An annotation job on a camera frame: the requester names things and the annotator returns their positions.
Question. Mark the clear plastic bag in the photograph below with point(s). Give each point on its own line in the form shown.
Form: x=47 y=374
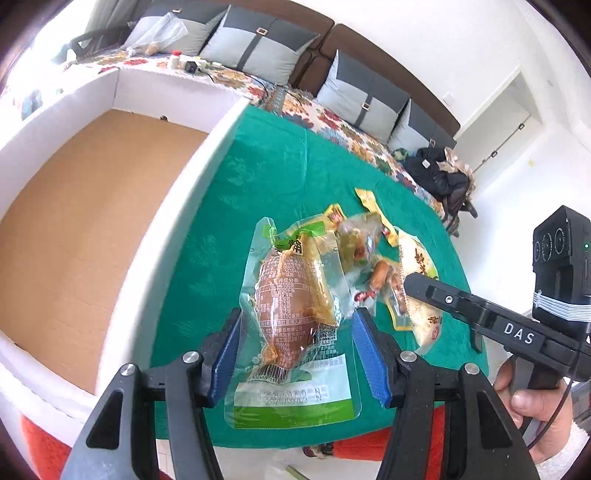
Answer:
x=157 y=30

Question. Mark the brown padded headboard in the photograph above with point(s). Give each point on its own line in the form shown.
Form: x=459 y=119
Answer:
x=351 y=41

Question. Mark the small black and white device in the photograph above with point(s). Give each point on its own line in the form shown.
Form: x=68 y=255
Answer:
x=194 y=66

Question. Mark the green bedspread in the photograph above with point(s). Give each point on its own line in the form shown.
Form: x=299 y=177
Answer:
x=286 y=184

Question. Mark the long yellow snack packet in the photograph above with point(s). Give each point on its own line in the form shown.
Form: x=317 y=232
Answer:
x=334 y=216

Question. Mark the red orange blanket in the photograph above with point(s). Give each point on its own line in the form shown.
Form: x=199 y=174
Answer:
x=41 y=447

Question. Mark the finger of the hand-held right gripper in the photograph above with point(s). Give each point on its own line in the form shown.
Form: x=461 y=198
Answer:
x=443 y=300

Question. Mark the grey curtain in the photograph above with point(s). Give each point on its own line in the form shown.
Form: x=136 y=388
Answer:
x=117 y=14

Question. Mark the clear mixed snack packet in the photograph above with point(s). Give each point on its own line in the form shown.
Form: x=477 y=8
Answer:
x=358 y=242

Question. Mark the floral bedsheet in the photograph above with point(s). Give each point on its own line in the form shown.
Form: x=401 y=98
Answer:
x=323 y=115

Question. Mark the small green cloth item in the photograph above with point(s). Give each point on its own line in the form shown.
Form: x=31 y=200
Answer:
x=400 y=153

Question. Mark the person's right hand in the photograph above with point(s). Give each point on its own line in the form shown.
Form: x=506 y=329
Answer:
x=540 y=410

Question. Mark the person's right forearm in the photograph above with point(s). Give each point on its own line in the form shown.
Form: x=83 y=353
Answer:
x=570 y=457

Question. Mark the beige crumpled cloth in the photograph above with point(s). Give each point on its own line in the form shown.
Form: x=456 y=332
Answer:
x=455 y=161

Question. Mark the small red-capped bottle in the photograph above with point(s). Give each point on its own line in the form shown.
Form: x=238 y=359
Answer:
x=175 y=61

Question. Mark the white box with cardboard bottom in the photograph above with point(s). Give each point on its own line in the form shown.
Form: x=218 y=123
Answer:
x=92 y=207

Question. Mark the brown bag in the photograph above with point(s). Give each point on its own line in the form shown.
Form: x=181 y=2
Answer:
x=459 y=207

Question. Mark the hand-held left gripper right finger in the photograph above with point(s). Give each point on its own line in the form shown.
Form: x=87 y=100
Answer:
x=369 y=357

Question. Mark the clear sausage packet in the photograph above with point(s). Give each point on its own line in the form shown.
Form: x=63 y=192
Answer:
x=385 y=277

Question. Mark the clear drumstick packet green label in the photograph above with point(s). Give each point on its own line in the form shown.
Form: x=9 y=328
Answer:
x=286 y=300

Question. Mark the crumpled yellow snack packet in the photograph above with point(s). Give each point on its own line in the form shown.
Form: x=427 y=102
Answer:
x=369 y=203

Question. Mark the black jacket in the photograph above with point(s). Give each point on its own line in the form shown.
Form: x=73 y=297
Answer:
x=429 y=177

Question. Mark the yellow-edged peanut packet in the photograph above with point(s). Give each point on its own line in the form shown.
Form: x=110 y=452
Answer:
x=425 y=323

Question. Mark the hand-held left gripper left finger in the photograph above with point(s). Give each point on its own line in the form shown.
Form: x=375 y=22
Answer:
x=226 y=357

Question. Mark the black chair frame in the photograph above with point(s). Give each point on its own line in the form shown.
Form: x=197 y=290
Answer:
x=92 y=39

